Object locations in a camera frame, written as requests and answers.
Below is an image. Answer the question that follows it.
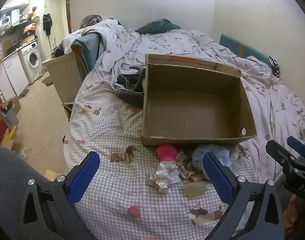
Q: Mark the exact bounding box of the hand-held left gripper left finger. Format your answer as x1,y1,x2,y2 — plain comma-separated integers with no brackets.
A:
0,151,100,240

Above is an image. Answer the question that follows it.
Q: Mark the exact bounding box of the teal cushion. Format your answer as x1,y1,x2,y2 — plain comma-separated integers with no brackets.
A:
70,33,101,74

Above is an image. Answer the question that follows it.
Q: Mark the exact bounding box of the pink rubber duck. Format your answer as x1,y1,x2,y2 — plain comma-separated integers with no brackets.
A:
156,144,179,162

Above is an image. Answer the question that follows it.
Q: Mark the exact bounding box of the checkered dachshund bedsheet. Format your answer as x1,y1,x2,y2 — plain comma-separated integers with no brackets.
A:
63,50,293,240

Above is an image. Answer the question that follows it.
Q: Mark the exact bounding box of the white washing machine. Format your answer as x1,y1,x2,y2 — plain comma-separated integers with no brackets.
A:
19,41,43,84

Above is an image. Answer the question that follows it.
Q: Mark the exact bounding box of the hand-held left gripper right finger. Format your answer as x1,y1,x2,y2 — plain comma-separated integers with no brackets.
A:
202,152,285,240

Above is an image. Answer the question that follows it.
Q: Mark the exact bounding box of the white lace scrunchie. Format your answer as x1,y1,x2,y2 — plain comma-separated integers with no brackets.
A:
145,161,181,194

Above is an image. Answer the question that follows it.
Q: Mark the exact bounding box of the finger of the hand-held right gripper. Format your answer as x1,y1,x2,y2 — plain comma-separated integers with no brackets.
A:
266,139,297,173
287,136,305,162

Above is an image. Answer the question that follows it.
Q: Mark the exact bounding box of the person's grey trouser leg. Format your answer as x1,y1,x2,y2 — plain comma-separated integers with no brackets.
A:
0,144,51,240

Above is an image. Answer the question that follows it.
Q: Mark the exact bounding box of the white dog print duvet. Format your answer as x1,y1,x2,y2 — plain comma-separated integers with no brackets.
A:
62,18,305,140

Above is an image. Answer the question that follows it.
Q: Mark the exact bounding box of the light blue fluffy cloth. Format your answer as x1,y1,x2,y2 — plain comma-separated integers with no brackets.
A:
192,144,239,178

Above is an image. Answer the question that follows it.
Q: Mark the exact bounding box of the white air conditioner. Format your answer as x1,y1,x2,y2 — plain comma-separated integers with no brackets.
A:
2,0,31,10

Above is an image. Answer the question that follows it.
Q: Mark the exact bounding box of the teal board with orange stripe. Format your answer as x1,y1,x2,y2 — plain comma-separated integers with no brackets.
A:
219,33,275,68

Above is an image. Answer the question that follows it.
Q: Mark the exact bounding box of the person's right hand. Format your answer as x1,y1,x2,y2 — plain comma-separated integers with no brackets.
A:
284,194,301,233

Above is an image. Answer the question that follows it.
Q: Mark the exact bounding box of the dark corduroy garment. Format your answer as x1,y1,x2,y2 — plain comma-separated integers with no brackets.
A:
114,66,146,107

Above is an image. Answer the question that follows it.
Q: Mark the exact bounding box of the white kitchen cabinet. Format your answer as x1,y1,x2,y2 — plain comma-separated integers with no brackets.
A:
0,52,30,101

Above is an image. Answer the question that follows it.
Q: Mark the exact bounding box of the large flat cardboard panel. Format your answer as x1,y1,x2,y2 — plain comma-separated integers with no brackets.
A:
42,53,88,106

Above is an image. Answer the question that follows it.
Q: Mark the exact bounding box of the dark brown door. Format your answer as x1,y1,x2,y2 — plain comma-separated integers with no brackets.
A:
65,0,73,34

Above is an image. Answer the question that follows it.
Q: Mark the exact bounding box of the dark hanging bag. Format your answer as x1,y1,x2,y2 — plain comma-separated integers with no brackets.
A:
43,13,53,35

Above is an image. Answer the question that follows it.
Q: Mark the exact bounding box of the cardboard box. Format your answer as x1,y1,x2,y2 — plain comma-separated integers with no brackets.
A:
141,54,258,147
2,96,22,115

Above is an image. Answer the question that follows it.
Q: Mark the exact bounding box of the beige lace scrunchie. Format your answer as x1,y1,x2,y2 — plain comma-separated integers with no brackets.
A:
176,151,196,178

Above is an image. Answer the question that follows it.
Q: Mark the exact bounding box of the grey plastic bin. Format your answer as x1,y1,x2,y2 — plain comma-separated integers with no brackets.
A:
6,105,19,126

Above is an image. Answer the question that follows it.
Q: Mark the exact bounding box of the torn cardboard scrap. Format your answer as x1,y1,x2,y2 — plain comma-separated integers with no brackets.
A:
184,181,209,199

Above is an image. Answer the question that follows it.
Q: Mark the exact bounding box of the grey fuzzy blanket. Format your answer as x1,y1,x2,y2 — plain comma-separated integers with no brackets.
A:
79,15,103,28

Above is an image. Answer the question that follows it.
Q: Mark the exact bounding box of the cardboard box on floor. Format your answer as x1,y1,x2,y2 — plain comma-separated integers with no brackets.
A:
2,96,22,115

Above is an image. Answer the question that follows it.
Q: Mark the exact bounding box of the dark teal pillow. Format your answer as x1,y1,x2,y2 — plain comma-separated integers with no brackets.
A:
135,18,181,34

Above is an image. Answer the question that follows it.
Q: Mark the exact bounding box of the black white checkered cloth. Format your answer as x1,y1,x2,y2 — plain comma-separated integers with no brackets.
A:
269,56,281,77

